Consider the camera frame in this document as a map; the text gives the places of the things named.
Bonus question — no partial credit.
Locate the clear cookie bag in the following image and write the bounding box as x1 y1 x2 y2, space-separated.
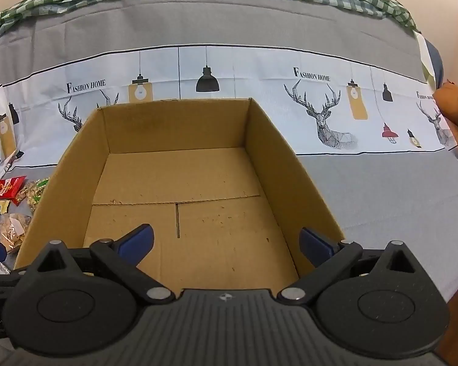
0 213 33 253

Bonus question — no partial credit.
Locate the red snack packet yellow print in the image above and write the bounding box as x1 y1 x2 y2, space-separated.
0 175 27 201

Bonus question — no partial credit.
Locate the grey deer print sofa cover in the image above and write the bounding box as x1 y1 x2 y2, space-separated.
0 0 458 302

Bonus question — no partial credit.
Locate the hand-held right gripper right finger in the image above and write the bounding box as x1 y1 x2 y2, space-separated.
276 228 420 306

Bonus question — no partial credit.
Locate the cardboard box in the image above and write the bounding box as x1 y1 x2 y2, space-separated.
13 97 346 294

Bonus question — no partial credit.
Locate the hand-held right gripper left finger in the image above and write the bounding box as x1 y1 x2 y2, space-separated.
32 224 176 306

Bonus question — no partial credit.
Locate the orange pillow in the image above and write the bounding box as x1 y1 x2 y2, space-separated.
433 81 458 172

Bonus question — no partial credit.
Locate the green nut packet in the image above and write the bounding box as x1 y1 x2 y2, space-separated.
21 178 51 211

